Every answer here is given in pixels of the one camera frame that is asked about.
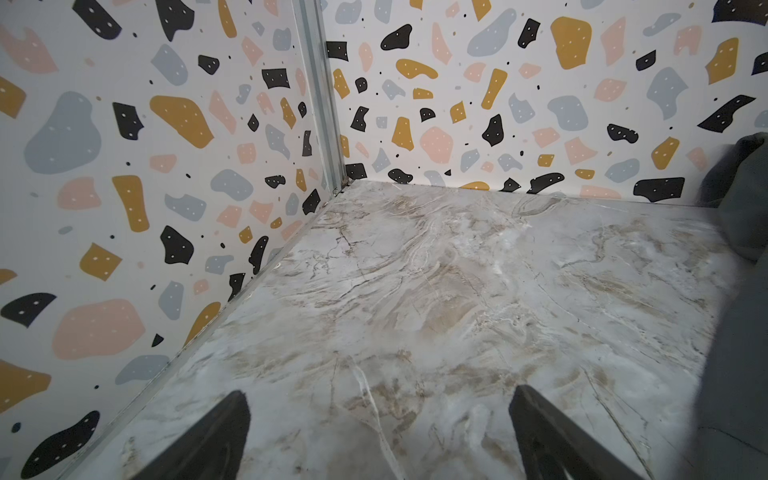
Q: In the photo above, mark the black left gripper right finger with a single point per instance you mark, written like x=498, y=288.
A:
x=552, y=446

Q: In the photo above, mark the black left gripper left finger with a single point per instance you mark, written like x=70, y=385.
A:
x=211, y=449

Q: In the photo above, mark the dark grey zip jacket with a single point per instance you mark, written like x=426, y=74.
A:
x=730, y=439

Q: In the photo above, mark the aluminium corner post left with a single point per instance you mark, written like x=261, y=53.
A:
x=313, y=46

